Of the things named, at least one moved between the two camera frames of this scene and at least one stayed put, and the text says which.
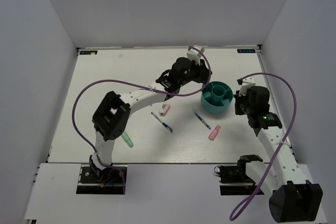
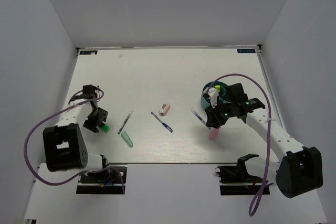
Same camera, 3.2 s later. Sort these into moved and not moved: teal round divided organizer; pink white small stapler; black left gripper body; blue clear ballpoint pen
Moved: black left gripper body
Not moved: teal round divided organizer; pink white small stapler; blue clear ballpoint pen
